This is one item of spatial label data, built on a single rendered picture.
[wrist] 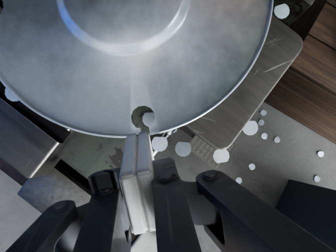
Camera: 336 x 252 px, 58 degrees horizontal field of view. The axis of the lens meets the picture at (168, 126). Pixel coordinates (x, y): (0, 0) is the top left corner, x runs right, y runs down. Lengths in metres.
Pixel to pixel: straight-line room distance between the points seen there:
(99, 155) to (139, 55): 0.18
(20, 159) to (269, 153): 0.90
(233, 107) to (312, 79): 0.54
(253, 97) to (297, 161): 0.88
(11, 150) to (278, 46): 0.32
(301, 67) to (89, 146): 0.57
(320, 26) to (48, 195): 0.72
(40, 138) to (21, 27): 0.13
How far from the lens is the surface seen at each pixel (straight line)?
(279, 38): 0.33
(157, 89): 0.29
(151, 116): 0.42
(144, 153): 0.16
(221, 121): 0.29
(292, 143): 1.17
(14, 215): 1.19
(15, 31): 0.33
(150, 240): 0.46
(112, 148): 0.43
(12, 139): 0.40
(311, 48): 0.84
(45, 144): 0.38
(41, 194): 0.46
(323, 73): 0.84
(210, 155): 0.92
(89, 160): 0.43
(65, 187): 0.45
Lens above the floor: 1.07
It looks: 85 degrees down
